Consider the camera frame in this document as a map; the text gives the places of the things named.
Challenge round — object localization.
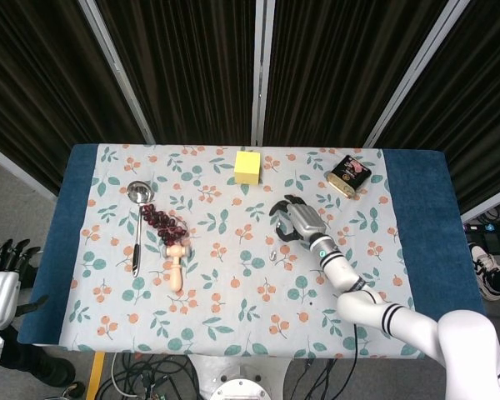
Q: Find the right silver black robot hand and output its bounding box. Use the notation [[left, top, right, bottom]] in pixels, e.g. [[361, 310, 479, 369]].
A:
[[268, 193, 330, 243]]

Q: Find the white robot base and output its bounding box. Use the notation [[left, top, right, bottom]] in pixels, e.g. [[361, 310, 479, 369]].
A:
[[189, 353, 295, 400]]

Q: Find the black gold tin can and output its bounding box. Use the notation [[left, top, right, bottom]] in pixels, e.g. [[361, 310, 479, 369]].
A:
[[326, 154, 373, 200]]

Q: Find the yellow cube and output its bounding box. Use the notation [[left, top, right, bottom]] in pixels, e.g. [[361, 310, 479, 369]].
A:
[[234, 150, 263, 186]]

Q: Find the blue table cover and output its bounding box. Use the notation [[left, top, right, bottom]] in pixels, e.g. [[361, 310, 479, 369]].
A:
[[17, 143, 491, 358]]

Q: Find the floral print tablecloth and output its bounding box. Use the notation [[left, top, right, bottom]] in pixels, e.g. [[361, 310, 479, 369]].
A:
[[57, 143, 426, 360]]

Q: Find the wooden toy hammer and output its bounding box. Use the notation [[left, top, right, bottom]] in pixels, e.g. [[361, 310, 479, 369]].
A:
[[164, 244, 193, 293]]

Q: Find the dark red grape bunch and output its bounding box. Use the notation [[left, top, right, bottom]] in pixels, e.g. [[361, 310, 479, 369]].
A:
[[142, 203, 189, 247]]

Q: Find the dark pleated curtain panel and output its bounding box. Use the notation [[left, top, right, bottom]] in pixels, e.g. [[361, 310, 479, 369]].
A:
[[262, 0, 455, 148], [95, 0, 259, 145], [0, 0, 149, 197], [377, 0, 500, 213]]

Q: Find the white black sneaker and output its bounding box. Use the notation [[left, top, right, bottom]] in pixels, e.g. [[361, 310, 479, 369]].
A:
[[467, 242, 500, 302]]

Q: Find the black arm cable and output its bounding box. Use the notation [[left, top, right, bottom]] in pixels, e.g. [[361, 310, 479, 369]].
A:
[[341, 322, 360, 378]]

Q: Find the aluminium partition post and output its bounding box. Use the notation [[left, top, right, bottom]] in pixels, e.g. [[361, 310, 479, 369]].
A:
[[364, 0, 472, 148], [460, 193, 500, 224], [249, 0, 276, 147], [77, 0, 156, 145], [0, 139, 58, 201]]

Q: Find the white cable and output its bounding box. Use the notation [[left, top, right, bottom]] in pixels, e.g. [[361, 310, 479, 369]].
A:
[[109, 353, 130, 397]]

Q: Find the black cable bundle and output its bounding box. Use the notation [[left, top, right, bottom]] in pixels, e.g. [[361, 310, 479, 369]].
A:
[[302, 357, 338, 400]]

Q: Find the metal ladle black handle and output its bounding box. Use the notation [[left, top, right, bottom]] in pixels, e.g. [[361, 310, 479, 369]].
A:
[[126, 180, 152, 278]]

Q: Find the black cable tangle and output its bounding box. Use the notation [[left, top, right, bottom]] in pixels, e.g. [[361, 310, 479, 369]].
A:
[[95, 352, 195, 400]]

